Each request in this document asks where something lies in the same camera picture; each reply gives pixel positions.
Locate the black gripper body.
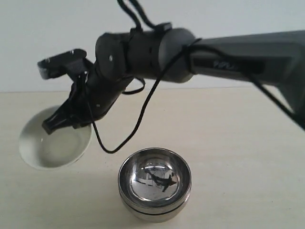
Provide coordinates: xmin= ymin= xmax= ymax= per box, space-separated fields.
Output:
xmin=68 ymin=59 xmax=133 ymax=122

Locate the white ceramic bowl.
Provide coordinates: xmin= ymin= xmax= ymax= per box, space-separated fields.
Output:
xmin=18 ymin=105 xmax=92 ymax=170

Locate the patterned stainless steel bowl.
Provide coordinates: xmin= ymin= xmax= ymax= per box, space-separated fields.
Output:
xmin=117 ymin=147 xmax=192 ymax=211

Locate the plain stainless steel bowl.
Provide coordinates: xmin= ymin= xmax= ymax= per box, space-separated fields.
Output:
xmin=121 ymin=194 xmax=190 ymax=223

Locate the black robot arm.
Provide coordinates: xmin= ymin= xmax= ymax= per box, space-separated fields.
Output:
xmin=38 ymin=28 xmax=305 ymax=134

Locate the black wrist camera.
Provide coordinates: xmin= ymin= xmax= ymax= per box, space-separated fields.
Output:
xmin=37 ymin=49 xmax=87 ymax=81

